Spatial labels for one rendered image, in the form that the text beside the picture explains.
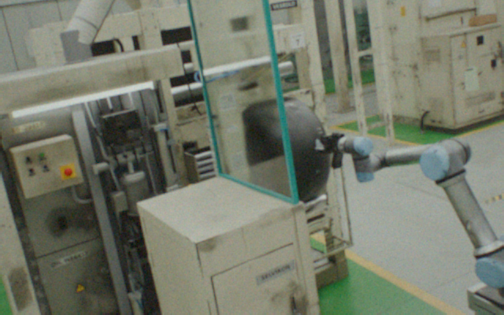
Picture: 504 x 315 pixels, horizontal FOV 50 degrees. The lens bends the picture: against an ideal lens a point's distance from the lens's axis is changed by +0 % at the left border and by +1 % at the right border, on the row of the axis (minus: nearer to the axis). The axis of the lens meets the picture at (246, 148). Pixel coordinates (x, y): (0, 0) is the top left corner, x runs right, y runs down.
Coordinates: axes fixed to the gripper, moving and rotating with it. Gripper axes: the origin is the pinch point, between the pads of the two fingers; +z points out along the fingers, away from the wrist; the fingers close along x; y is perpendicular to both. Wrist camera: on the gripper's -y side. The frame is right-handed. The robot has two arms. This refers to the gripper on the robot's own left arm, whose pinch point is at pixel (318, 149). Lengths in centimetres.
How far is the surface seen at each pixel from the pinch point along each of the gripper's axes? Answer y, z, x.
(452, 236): -113, 80, -159
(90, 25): 79, 40, 80
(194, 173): -5, 66, 38
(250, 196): 0, -41, 61
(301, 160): -2.8, 1.8, 9.4
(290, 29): 60, 40, -26
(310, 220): -38.1, 20.0, -0.2
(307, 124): 12.3, 5.4, -0.7
